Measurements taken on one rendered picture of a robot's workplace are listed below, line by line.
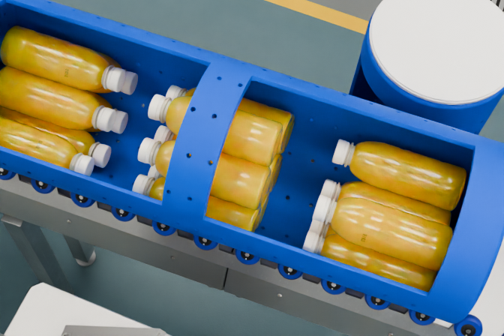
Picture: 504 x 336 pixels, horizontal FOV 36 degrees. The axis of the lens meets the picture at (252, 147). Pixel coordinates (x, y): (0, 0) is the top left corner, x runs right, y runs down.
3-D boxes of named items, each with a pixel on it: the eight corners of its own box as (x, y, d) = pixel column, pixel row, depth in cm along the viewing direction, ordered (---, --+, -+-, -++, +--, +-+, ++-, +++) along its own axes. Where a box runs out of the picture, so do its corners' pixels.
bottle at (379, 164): (471, 167, 115) (352, 130, 118) (457, 211, 115) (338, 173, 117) (463, 170, 122) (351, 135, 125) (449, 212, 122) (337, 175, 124)
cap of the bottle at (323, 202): (326, 212, 118) (315, 208, 119) (333, 193, 116) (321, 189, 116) (322, 227, 115) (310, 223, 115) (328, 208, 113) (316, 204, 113)
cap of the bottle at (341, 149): (350, 140, 119) (339, 137, 119) (343, 164, 119) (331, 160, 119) (349, 143, 123) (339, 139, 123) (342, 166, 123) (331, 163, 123)
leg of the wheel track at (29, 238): (70, 313, 218) (21, 229, 163) (51, 306, 219) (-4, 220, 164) (78, 295, 221) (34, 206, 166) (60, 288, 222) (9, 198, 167)
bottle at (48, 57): (22, 19, 129) (124, 52, 127) (19, 58, 133) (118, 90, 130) (0, 31, 123) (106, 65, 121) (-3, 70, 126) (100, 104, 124)
